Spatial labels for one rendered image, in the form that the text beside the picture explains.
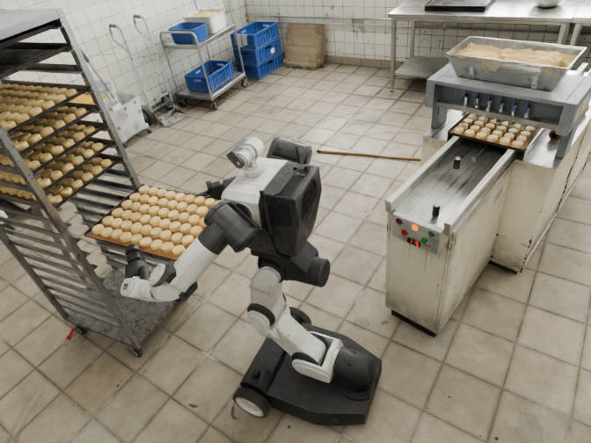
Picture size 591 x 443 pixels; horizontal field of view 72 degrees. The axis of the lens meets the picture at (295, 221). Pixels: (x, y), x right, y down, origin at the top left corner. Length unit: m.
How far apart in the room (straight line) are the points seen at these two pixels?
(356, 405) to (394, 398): 0.28
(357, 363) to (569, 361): 1.17
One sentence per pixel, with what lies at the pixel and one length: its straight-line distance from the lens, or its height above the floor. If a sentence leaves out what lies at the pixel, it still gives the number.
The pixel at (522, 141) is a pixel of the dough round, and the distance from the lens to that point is 2.45.
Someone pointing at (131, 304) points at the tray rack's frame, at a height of 0.15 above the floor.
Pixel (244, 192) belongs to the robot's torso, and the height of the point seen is 1.33.
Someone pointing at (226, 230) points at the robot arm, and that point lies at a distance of 1.26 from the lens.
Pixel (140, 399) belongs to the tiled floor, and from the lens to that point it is 2.62.
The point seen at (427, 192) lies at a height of 0.84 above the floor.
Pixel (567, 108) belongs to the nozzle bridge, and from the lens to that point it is 2.27.
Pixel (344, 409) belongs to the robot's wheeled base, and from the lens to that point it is 2.13.
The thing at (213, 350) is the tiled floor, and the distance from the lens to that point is 2.62.
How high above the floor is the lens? 2.09
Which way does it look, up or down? 39 degrees down
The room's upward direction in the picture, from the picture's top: 9 degrees counter-clockwise
